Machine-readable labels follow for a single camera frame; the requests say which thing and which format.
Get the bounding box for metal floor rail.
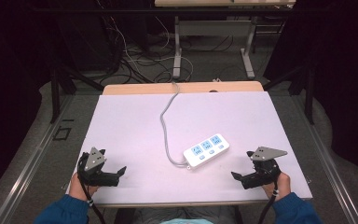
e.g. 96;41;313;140
0;92;76;224
292;92;358;224

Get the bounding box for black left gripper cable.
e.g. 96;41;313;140
76;155;107;224

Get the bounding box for white power strip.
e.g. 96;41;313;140
183;133;230;170

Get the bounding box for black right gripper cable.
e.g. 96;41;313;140
257;178;280;224

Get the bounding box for grey metal desk frame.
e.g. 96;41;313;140
172;15;258;80

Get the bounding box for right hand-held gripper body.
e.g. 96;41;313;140
241;146;289;190

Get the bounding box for person's left hand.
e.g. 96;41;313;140
68;172;100;203

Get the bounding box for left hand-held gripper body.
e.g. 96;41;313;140
76;147;120;188

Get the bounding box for black floor tape marks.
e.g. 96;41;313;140
52;119;76;142

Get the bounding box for person's right hand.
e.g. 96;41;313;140
261;172;292;202

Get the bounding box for black metal stand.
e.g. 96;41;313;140
48;63;105;124
261;63;317;126

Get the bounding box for tangle of floor cables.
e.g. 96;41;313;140
97;12;197;85

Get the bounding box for grey power strip cable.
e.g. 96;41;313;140
159;81;189;168

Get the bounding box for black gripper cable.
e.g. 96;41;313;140
76;155;107;224
257;178;280;224

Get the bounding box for white table mat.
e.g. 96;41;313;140
65;91;313;206

